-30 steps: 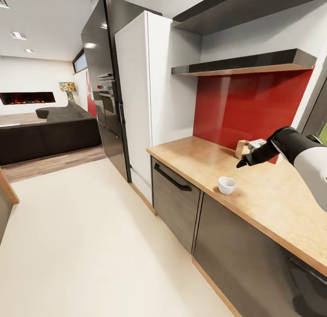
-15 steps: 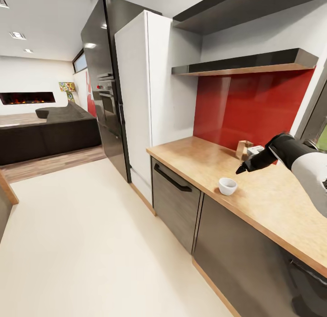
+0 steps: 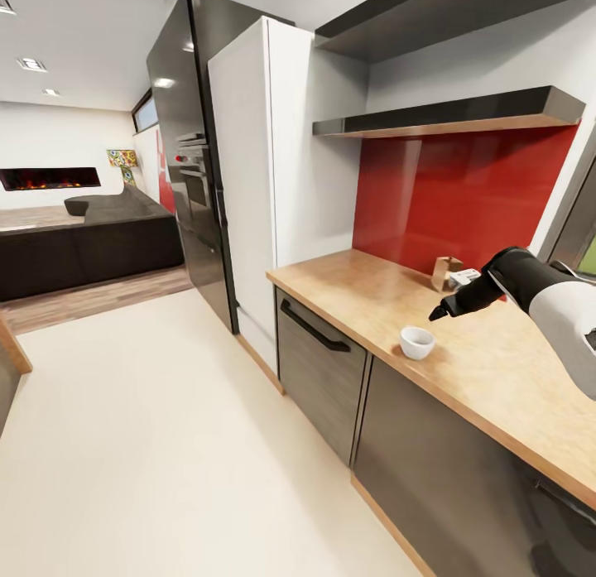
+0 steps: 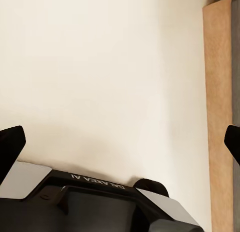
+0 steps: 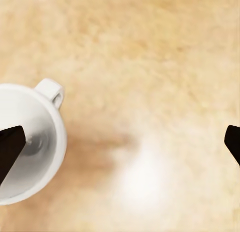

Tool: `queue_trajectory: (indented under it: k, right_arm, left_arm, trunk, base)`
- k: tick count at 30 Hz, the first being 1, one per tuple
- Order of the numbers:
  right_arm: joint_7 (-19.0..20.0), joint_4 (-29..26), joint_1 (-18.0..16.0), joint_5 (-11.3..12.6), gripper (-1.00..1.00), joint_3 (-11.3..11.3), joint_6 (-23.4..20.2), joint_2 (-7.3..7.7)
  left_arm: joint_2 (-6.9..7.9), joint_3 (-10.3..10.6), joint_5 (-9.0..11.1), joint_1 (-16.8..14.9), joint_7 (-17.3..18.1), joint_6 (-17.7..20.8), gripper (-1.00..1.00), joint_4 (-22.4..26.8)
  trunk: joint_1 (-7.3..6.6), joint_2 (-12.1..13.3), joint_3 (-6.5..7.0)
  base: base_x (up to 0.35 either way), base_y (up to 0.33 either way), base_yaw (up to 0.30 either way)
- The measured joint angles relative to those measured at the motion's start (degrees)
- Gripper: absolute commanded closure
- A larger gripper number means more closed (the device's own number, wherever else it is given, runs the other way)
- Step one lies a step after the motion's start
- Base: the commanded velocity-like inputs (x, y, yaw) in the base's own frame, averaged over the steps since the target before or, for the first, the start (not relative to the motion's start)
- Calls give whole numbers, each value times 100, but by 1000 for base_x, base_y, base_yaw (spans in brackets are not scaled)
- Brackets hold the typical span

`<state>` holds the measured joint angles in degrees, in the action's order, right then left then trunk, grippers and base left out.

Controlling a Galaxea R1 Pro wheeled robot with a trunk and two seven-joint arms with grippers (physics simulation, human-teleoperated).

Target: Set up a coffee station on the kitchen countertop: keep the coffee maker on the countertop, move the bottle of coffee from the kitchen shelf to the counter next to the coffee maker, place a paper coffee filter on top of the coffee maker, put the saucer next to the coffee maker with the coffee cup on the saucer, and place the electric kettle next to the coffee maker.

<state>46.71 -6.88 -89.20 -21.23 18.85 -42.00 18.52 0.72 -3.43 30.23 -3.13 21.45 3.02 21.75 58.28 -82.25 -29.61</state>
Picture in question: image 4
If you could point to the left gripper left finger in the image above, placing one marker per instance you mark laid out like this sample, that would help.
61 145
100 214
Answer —
12 142

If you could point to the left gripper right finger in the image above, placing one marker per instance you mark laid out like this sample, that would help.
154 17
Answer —
232 141

